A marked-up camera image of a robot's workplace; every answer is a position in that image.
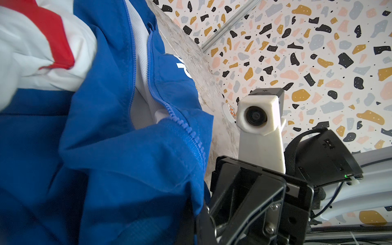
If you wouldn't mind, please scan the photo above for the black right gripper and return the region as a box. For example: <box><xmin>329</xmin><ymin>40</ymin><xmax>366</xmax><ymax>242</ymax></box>
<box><xmin>209</xmin><ymin>156</ymin><xmax>314</xmax><ymax>245</ymax></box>

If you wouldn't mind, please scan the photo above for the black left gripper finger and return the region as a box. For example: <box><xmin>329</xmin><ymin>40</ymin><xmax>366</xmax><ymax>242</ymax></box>
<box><xmin>174</xmin><ymin>202</ymin><xmax>218</xmax><ymax>245</ymax></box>

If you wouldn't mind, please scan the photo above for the blue red white jacket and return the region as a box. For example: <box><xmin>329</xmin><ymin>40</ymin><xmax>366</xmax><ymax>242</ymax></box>
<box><xmin>1</xmin><ymin>1</ymin><xmax>213</xmax><ymax>245</ymax></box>

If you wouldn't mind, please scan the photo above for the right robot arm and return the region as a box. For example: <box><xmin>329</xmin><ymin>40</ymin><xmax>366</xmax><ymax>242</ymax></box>
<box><xmin>195</xmin><ymin>128</ymin><xmax>392</xmax><ymax>245</ymax></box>

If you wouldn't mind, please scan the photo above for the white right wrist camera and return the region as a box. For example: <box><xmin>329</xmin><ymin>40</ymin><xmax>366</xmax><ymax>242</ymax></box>
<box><xmin>236</xmin><ymin>88</ymin><xmax>286</xmax><ymax>173</ymax></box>

